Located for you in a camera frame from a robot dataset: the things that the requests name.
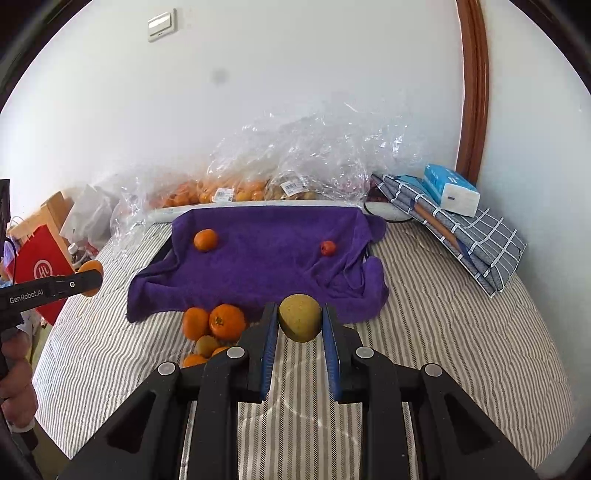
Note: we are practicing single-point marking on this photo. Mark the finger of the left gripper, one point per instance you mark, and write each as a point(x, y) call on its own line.
point(61, 287)

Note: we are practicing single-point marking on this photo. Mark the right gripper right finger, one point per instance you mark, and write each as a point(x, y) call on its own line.
point(416, 423)

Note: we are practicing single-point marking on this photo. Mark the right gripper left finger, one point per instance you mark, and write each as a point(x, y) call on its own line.
point(184, 420)

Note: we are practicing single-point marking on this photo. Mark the green-brown kiwi fruit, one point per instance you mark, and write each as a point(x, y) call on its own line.
point(206, 345)

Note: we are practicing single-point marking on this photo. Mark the large orange with stem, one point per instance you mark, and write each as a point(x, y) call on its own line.
point(227, 322)

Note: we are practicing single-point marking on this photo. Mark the yellow-green fruit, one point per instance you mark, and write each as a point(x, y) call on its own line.
point(300, 317)

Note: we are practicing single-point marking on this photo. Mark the small red fruit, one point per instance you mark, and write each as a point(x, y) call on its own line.
point(328, 248)

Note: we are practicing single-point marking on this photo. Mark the left hand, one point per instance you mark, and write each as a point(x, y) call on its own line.
point(19, 401)

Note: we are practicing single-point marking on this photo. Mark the red paper bag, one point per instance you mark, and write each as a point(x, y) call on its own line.
point(40, 257)

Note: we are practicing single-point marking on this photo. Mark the white plastic bag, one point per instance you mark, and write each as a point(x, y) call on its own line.
point(88, 221)

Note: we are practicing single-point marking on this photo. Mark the cardboard box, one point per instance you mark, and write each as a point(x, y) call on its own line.
point(52, 213)

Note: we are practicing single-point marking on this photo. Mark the clear plastic bag left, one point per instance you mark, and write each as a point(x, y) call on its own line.
point(136, 193)

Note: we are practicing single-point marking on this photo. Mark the striped quilt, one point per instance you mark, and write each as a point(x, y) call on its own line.
point(497, 348)

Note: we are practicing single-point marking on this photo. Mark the purple towel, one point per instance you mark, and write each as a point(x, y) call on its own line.
point(265, 254)

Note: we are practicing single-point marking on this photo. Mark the grey checked folded cloth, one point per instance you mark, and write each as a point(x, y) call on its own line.
point(489, 248)

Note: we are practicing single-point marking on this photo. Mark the black white round plate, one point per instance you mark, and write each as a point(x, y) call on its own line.
point(384, 209)

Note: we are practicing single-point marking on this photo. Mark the blue white tissue pack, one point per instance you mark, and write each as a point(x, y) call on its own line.
point(451, 190)

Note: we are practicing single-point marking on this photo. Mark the clear plastic bag of fruit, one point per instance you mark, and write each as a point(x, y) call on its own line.
point(326, 150)

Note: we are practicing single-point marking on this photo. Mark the white wall switch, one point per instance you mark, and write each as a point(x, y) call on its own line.
point(161, 25)

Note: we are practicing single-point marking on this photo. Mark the brown wooden frame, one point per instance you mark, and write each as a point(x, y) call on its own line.
point(476, 89)

